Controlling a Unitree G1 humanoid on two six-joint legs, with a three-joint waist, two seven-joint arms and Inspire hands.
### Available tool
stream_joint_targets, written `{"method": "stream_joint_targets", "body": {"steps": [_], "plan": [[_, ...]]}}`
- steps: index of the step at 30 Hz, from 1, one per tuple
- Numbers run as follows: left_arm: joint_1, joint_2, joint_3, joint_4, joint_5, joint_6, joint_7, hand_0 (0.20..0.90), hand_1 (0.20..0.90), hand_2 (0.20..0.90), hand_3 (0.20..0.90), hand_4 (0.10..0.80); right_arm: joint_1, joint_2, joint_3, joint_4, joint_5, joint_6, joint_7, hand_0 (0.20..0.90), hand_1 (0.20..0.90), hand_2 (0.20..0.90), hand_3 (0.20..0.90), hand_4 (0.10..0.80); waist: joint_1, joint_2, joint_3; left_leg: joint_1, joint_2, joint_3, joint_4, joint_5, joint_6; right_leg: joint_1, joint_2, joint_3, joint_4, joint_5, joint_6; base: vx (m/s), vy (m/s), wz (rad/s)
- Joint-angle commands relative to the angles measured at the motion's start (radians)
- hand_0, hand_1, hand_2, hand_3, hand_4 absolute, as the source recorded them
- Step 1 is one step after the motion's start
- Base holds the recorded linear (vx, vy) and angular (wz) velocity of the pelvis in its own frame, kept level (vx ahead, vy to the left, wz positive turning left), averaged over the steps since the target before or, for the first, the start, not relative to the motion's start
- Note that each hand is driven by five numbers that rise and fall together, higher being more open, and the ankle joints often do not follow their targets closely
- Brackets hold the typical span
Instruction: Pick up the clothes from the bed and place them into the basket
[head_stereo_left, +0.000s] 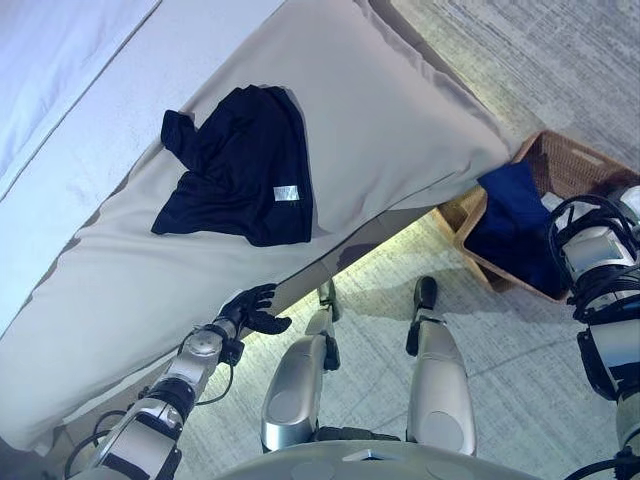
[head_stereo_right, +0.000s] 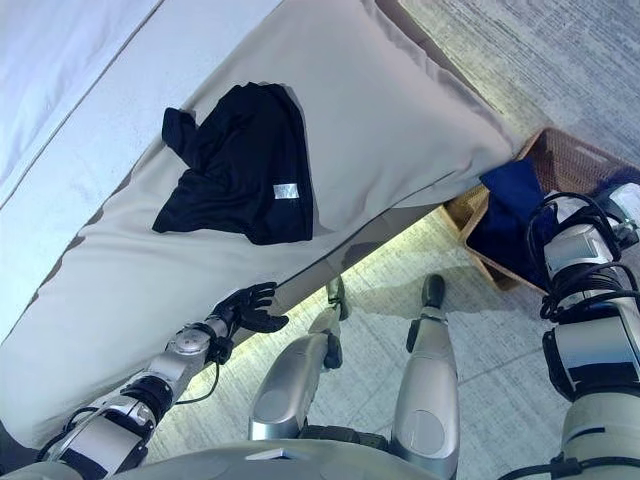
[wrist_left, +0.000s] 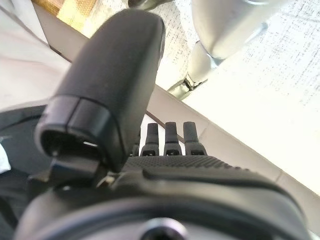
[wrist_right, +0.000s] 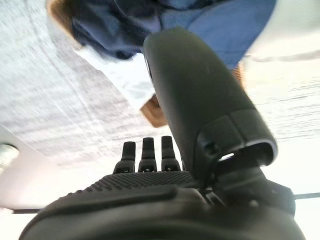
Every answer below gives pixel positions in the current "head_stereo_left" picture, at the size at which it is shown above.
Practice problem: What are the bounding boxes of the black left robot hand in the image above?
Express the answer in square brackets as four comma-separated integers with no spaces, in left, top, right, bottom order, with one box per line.
[215,283,294,337]

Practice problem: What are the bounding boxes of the blue garment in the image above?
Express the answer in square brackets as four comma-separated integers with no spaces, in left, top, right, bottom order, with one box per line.
[464,163,571,301]

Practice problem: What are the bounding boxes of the grey upholstered bed base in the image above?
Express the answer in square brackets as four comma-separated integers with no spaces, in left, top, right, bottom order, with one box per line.
[272,199,446,301]

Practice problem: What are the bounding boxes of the beige bed cover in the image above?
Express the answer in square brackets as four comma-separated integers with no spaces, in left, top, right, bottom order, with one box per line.
[0,0,524,456]

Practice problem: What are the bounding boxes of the light wooden bed foot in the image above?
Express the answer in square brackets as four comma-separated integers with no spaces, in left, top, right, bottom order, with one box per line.
[437,192,489,246]

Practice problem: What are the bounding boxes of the brown wicker basket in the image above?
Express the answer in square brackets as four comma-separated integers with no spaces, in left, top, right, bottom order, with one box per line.
[462,129,640,304]

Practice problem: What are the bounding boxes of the black shorts with label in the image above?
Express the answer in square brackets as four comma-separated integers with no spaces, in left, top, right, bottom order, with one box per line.
[151,85,314,249]

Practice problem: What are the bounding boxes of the grey robot torso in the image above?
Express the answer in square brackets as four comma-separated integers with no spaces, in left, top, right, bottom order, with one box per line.
[219,439,556,480]

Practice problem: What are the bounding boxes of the white duvet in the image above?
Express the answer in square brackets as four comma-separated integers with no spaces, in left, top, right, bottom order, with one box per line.
[0,0,281,341]

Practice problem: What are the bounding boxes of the large grey striped rug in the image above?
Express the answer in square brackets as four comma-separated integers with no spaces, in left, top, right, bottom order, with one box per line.
[184,0,640,480]

